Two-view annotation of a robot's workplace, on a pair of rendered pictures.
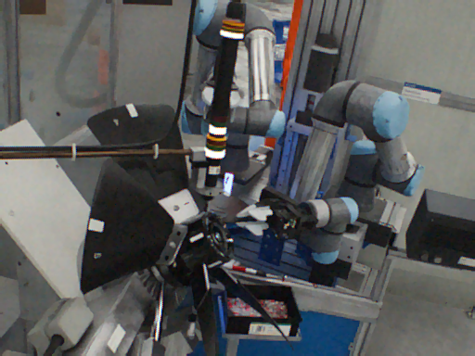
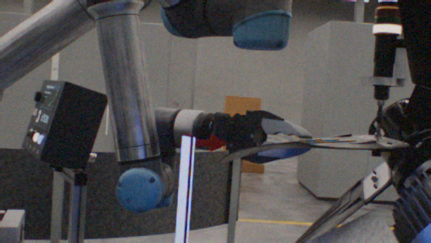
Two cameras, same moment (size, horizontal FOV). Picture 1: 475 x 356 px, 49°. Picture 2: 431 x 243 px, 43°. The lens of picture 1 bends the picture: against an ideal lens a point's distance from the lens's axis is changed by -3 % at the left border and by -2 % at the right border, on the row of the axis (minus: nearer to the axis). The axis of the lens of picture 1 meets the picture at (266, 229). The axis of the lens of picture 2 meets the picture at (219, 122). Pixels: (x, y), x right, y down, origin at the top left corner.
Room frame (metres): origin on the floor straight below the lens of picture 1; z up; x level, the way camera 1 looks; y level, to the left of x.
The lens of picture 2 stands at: (1.78, 0.81, 1.25)
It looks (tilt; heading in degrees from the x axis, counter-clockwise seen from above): 3 degrees down; 240
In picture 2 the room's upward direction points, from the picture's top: 4 degrees clockwise
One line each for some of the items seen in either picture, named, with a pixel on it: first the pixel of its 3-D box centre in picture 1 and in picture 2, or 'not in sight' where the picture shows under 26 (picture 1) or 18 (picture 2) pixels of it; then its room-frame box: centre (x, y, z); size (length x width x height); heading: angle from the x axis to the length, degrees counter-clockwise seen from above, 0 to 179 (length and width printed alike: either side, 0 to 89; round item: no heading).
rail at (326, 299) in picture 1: (243, 282); not in sight; (1.45, 0.04, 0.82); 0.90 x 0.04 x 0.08; 89
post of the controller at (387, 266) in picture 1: (384, 274); (77, 214); (1.44, -0.39, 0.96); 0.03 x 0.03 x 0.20; 89
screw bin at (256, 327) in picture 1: (259, 310); not in sight; (1.29, -0.03, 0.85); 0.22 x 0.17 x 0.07; 104
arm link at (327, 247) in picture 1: (322, 240); (154, 178); (1.36, -0.16, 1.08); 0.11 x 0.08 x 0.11; 58
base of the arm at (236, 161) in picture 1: (231, 152); not in sight; (1.90, 0.19, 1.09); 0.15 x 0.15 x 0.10
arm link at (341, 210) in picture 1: (336, 212); (158, 128); (1.35, -0.18, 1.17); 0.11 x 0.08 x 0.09; 126
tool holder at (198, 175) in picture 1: (208, 169); (390, 56); (1.09, 0.15, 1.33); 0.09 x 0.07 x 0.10; 124
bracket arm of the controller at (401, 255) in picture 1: (424, 259); (68, 171); (1.44, -0.49, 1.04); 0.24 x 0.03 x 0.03; 89
